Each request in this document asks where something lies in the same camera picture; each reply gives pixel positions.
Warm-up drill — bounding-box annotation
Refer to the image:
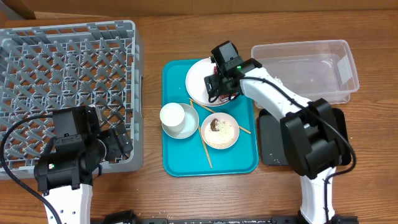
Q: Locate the red snack wrapper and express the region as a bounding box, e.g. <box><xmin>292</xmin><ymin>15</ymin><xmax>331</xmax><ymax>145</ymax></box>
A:
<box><xmin>213</xmin><ymin>67</ymin><xmax>239</xmax><ymax>103</ymax></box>

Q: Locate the brown food scrap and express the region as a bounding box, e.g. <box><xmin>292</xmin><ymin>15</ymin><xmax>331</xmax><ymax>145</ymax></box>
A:
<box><xmin>210</xmin><ymin>118</ymin><xmax>219</xmax><ymax>132</ymax></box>

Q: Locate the small white plate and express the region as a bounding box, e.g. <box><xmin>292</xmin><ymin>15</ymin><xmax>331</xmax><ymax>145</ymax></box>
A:
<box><xmin>201</xmin><ymin>113</ymin><xmax>239</xmax><ymax>149</ymax></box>

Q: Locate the white cup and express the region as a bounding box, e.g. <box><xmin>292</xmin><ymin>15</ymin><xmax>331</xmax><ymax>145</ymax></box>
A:
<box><xmin>160</xmin><ymin>103</ymin><xmax>185</xmax><ymax>132</ymax></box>

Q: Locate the pile of rice grains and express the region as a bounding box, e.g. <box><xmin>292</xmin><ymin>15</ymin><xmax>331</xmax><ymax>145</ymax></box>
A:
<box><xmin>204</xmin><ymin>119</ymin><xmax>234</xmax><ymax>148</ymax></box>

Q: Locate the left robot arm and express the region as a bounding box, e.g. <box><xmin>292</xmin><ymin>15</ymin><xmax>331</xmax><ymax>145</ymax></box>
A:
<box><xmin>34</xmin><ymin>106</ymin><xmax>133</xmax><ymax>223</ymax></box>

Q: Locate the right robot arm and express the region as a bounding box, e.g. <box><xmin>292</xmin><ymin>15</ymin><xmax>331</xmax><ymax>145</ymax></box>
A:
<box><xmin>204</xmin><ymin>40</ymin><xmax>357</xmax><ymax>223</ymax></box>

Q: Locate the grey dishwasher rack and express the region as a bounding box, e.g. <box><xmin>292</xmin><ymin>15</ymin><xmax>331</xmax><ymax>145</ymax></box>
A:
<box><xmin>1</xmin><ymin>20</ymin><xmax>144</xmax><ymax>179</ymax></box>

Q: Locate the wooden chopstick upper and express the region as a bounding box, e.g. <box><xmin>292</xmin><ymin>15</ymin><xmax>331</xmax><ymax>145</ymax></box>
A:
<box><xmin>188</xmin><ymin>98</ymin><xmax>251</xmax><ymax>134</ymax></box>

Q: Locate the wooden chopstick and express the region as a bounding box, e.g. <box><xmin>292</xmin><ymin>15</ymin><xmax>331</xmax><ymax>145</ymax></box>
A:
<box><xmin>189</xmin><ymin>98</ymin><xmax>213</xmax><ymax>169</ymax></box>
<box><xmin>188</xmin><ymin>98</ymin><xmax>251</xmax><ymax>134</ymax></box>

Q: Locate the large white plate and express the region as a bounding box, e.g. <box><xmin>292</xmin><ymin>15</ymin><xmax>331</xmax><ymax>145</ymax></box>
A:
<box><xmin>185</xmin><ymin>57</ymin><xmax>228</xmax><ymax>107</ymax></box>

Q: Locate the wooden chopstick lower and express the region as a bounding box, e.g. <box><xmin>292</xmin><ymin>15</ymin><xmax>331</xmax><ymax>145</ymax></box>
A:
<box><xmin>189</xmin><ymin>98</ymin><xmax>213</xmax><ymax>169</ymax></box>

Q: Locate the grey shallow bowl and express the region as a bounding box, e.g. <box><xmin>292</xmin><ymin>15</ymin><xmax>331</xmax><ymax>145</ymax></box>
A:
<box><xmin>162</xmin><ymin>103</ymin><xmax>199</xmax><ymax>139</ymax></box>

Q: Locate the teal plastic tray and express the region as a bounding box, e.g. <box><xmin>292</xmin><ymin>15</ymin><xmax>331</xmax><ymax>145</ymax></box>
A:
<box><xmin>162</xmin><ymin>59</ymin><xmax>259</xmax><ymax>177</ymax></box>

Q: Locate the black tray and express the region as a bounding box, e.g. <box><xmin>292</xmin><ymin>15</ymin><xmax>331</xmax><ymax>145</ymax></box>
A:
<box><xmin>259</xmin><ymin>108</ymin><xmax>351</xmax><ymax>166</ymax></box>

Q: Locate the clear plastic bin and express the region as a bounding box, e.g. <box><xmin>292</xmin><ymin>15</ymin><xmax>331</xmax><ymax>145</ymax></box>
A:
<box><xmin>251</xmin><ymin>40</ymin><xmax>359</xmax><ymax>104</ymax></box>

